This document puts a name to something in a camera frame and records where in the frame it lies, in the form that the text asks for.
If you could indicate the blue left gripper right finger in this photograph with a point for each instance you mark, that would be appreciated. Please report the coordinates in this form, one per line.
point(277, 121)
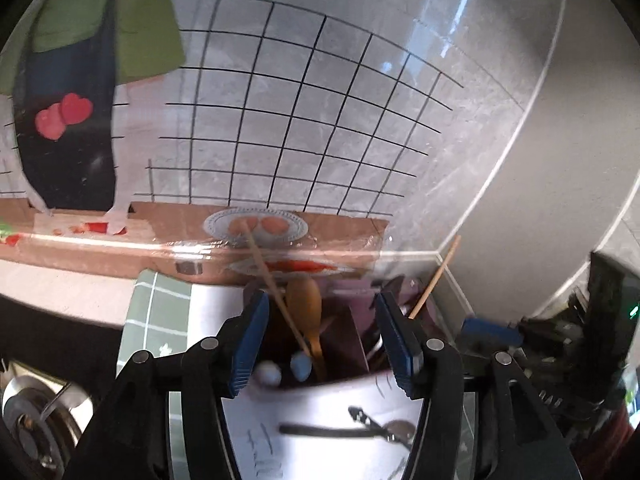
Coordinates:
point(402, 348)

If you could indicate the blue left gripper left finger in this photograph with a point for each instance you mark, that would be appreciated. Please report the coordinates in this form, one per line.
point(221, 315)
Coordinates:
point(249, 331)

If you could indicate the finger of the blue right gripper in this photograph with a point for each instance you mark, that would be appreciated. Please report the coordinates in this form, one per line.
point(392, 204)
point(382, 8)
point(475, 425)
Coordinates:
point(479, 332)

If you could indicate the small white round spoon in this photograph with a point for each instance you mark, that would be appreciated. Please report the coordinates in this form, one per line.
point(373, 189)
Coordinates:
point(268, 374)

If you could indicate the blue-grey plastic spoon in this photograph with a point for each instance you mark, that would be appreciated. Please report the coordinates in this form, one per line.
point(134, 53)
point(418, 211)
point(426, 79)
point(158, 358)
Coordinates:
point(301, 366)

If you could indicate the brown wooden spoon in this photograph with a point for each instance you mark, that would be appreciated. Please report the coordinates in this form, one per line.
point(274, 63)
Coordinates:
point(304, 301)

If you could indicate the wooden chopstick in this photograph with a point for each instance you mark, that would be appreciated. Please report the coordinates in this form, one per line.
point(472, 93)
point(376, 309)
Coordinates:
point(435, 278)
point(273, 287)

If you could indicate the black handled ladle spoon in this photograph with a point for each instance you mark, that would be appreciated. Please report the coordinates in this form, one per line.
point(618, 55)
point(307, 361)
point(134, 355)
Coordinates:
point(299, 430)

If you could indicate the steel spoon black handle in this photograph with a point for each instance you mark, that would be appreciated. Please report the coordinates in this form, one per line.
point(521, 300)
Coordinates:
point(380, 427)

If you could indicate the purple plastic utensil holder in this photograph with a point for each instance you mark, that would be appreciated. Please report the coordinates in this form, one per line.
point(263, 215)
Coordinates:
point(350, 340)

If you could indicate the green white checkered tablecloth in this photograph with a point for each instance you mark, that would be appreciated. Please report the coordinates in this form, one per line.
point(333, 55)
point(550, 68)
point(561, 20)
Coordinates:
point(224, 438)

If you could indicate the black gas stove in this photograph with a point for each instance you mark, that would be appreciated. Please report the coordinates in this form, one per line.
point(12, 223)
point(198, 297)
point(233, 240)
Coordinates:
point(46, 406)

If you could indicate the cartoon kitchen wall sticker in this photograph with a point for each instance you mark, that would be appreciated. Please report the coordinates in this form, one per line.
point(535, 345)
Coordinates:
point(344, 136)

